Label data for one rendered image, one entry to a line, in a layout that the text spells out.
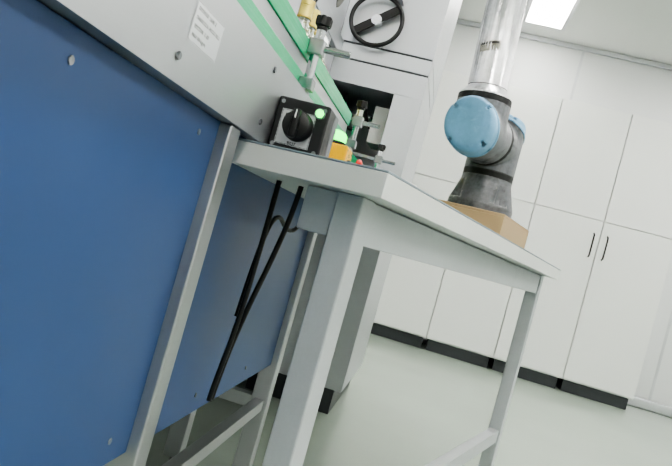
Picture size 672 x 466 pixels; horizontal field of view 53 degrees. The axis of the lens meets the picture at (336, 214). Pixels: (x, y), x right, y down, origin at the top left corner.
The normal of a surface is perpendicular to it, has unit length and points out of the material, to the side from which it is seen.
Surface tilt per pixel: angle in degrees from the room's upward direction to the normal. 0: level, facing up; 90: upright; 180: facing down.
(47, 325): 90
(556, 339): 90
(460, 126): 98
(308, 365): 90
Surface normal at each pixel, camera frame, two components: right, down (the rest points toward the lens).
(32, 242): 0.95, 0.26
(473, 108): -0.51, -0.03
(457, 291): -0.15, -0.07
